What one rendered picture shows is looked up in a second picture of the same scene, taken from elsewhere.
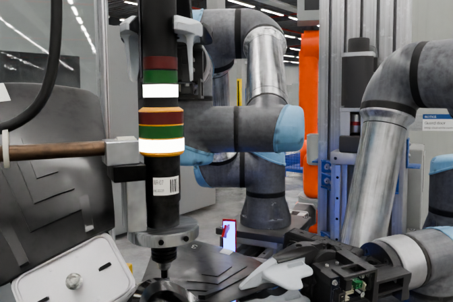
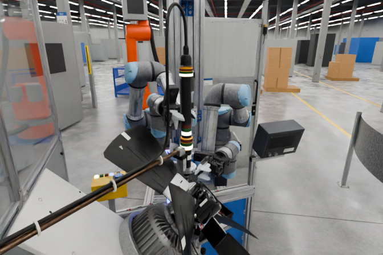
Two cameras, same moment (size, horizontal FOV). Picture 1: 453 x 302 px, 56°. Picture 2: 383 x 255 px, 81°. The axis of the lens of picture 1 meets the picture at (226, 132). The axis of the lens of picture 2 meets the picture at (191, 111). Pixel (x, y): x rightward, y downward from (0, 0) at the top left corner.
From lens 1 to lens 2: 0.55 m
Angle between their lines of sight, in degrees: 31
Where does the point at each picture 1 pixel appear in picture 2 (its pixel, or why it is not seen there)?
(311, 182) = not seen: hidden behind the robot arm
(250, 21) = (158, 69)
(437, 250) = (233, 149)
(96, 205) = (171, 165)
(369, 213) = (210, 139)
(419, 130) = not seen: hidden behind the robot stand
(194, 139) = (163, 128)
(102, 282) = (182, 185)
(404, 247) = (227, 151)
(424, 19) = not seen: hidden behind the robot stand
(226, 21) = (149, 69)
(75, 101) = (143, 131)
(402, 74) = (219, 95)
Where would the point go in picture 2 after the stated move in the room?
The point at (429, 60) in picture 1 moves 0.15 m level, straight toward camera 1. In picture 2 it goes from (227, 92) to (233, 99)
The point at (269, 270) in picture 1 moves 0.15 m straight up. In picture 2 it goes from (200, 167) to (201, 135)
